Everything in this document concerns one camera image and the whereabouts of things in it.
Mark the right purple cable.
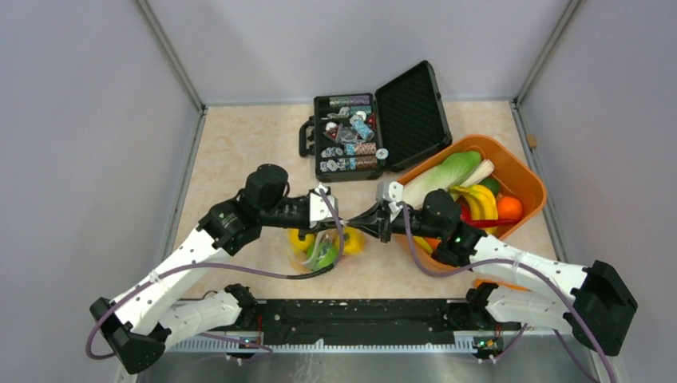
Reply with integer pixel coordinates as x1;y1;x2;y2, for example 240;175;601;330
399;201;619;383

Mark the toy long red chili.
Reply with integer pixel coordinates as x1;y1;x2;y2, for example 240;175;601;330
461;204;519;229

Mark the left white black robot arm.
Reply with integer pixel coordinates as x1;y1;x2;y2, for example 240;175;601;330
85;164;342;375

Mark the clear zip top bag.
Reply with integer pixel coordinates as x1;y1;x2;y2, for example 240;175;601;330
285;227;366;273

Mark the toy orange fruit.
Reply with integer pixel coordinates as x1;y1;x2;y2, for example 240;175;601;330
497;196;524;220

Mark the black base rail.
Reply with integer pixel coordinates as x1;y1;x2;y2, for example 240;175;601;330
222;298;521;346

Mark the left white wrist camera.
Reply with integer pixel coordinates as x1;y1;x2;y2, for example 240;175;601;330
308;184;338;228

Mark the orange plastic basket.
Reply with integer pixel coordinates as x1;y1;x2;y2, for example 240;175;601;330
397;134;547;240

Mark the toy yellow banana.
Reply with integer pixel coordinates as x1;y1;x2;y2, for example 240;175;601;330
449;184;498;220

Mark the toy yellow bell pepper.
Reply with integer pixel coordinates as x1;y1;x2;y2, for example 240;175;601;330
342;227;366;256

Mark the toy green lime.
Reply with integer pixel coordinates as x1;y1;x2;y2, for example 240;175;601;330
478;176;501;196

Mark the toy orange carrot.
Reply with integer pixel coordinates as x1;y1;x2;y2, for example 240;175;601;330
474;278;531;294

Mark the toy green white cabbage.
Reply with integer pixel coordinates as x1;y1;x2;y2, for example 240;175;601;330
403;151;482;207

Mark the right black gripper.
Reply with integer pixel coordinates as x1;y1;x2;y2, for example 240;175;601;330
347;200;445;243

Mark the black poker chip case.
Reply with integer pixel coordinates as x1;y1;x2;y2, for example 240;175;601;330
299;61;453;183

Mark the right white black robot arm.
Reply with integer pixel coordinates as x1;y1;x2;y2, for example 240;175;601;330
347;189;638;357

